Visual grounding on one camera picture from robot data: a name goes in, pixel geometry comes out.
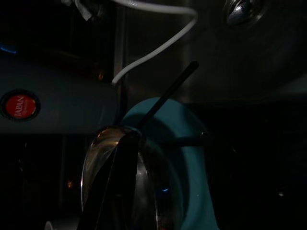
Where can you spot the metal sink drain strainer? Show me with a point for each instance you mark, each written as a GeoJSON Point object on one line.
{"type": "Point", "coordinates": [242, 10]}

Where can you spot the stainless steel sink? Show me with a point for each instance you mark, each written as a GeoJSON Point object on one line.
{"type": "Point", "coordinates": [227, 62]}

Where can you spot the red round Japan sticker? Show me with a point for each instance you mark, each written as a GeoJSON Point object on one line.
{"type": "Point", "coordinates": [21, 106]}

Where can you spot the grey appliance with sticker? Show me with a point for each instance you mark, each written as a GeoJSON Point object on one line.
{"type": "Point", "coordinates": [67, 100]}

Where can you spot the black chopstick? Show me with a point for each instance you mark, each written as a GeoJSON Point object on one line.
{"type": "Point", "coordinates": [168, 93]}

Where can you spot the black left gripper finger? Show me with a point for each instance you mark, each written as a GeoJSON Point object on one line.
{"type": "Point", "coordinates": [108, 182]}

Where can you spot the teal plate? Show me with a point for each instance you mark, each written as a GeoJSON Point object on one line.
{"type": "Point", "coordinates": [189, 167]}

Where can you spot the shiny stainless steel bowl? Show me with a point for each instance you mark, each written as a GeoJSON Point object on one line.
{"type": "Point", "coordinates": [146, 182]}

